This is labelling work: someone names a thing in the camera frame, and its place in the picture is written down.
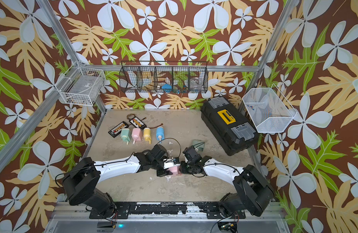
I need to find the green pencil sharpener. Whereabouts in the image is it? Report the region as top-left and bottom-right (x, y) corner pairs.
(192, 140), (205, 152)
(120, 128), (131, 145)

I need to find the pink pencil sharpener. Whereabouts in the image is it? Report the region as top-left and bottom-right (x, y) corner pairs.
(131, 128), (142, 144)
(168, 166), (180, 176)

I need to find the blue pencil sharpener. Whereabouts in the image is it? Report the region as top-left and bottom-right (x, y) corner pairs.
(156, 126), (165, 143)

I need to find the yellow pencil sharpener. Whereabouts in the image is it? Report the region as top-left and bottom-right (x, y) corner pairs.
(143, 127), (152, 144)

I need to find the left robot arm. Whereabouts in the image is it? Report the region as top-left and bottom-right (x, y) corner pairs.
(61, 145), (168, 218)

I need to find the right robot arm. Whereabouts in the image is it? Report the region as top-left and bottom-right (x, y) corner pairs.
(180, 146), (274, 217)

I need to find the black charging board right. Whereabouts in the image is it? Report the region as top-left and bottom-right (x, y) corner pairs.
(128, 116), (147, 130)

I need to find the black charging board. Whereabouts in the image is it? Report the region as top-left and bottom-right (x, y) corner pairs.
(128, 116), (147, 130)
(108, 121), (129, 138)

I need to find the black charging board left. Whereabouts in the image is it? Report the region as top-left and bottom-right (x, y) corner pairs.
(108, 121), (129, 138)

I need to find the black yellow-latch toolbox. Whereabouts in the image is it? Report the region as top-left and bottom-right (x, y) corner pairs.
(200, 97), (259, 156)

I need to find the white mesh basket right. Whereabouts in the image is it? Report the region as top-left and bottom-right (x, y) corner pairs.
(243, 85), (298, 134)

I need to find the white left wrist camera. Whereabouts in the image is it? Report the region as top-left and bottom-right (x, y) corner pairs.
(163, 157), (181, 170)

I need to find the black wire basket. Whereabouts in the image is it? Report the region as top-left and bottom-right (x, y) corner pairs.
(118, 61), (209, 94)

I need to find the aluminium frame back bar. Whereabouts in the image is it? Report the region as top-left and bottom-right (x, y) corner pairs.
(79, 64), (260, 73)

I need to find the white wire basket left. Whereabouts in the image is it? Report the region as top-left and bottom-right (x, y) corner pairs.
(56, 62), (106, 106)

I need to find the aluminium frame post right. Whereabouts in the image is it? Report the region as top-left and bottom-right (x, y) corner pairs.
(238, 0), (299, 114)

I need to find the aluminium frame post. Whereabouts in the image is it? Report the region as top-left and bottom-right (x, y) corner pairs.
(38, 1), (106, 114)
(238, 0), (299, 114)

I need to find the aluminium frame post left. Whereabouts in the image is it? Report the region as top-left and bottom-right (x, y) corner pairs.
(38, 1), (106, 114)

